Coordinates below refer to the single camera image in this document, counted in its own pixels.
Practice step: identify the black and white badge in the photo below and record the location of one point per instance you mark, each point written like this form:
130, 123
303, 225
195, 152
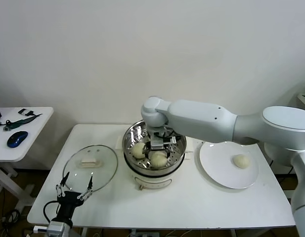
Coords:
25, 111

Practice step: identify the white round plate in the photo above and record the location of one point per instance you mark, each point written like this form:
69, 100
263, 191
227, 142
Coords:
216, 168

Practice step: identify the blue computer mouse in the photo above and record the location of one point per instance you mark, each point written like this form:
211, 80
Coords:
16, 139

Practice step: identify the steel steamer pot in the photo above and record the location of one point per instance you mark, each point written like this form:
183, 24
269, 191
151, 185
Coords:
152, 181

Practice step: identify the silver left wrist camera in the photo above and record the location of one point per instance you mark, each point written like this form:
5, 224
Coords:
41, 229

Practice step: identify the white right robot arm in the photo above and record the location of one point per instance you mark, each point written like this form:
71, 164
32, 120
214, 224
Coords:
199, 118

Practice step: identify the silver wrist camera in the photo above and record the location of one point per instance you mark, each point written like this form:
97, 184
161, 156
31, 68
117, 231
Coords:
41, 229
157, 143

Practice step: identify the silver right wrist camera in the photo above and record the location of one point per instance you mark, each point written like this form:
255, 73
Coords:
157, 143

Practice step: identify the perforated steel steamer basket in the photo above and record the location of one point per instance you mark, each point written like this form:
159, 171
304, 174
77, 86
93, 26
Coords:
131, 135

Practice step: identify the white steamed baozi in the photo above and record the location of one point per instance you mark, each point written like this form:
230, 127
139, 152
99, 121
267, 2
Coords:
138, 150
240, 161
158, 160

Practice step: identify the white side table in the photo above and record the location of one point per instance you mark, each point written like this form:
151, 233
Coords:
31, 138

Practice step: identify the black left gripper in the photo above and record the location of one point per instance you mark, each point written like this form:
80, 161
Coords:
68, 206

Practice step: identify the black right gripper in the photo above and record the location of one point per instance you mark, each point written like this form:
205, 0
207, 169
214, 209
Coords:
157, 150

